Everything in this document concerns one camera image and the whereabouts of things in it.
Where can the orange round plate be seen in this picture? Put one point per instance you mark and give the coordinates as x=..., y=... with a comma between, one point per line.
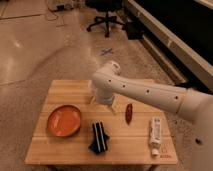
x=64, y=121

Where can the dark red pepper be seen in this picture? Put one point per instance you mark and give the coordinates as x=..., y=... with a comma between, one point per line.
x=128, y=113

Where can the wooden table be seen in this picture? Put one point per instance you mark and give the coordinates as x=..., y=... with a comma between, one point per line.
x=127, y=144

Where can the clear plastic cup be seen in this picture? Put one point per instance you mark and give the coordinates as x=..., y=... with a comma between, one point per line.
x=93, y=100

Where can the black office chair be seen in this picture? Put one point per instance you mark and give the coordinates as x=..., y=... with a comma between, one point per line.
x=105, y=6

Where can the white tube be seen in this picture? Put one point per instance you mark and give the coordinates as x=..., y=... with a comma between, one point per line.
x=155, y=135

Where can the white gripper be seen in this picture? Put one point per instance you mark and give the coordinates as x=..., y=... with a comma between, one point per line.
x=113, y=107

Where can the long white desk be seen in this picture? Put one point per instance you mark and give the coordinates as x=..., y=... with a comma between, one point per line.
x=183, y=31

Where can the black box on floor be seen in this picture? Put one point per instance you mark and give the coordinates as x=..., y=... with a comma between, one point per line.
x=134, y=30

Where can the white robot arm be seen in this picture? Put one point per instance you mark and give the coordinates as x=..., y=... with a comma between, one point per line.
x=191, y=105

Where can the black and blue striped cloth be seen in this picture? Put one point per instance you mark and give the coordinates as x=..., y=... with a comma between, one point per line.
x=100, y=138

